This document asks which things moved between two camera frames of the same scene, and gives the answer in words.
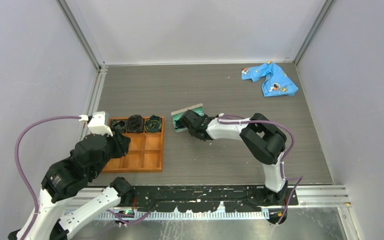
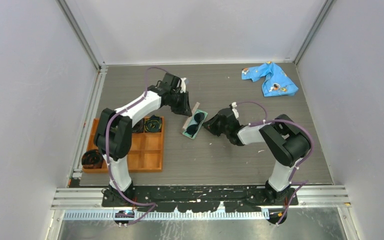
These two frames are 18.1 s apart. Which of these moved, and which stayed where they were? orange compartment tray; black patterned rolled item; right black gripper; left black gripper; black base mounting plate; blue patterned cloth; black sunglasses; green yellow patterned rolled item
Moved: right black gripper; left black gripper; black sunglasses
Stayed: black base mounting plate; green yellow patterned rolled item; orange compartment tray; black patterned rolled item; blue patterned cloth
